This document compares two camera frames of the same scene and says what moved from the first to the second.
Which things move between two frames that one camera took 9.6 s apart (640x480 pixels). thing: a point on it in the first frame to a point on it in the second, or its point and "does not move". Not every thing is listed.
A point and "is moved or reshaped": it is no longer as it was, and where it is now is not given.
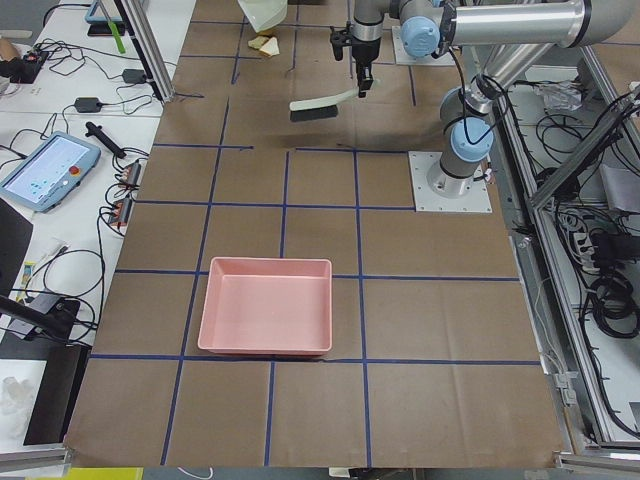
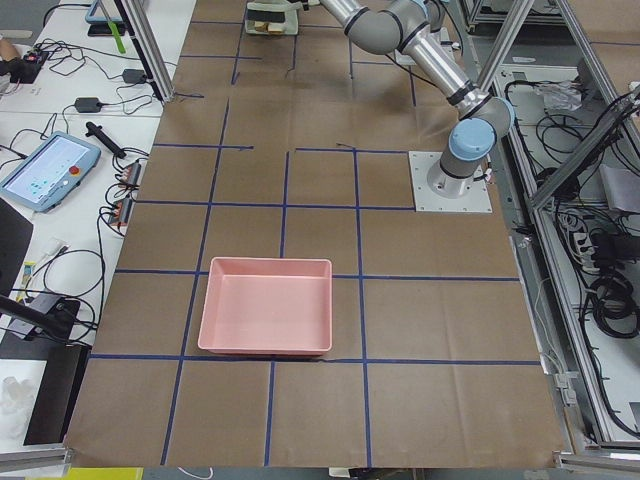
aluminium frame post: [152, 55] does not move
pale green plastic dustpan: [264, 14] is moved or reshaped
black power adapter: [87, 104] does not move
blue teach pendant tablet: [59, 165] does not move
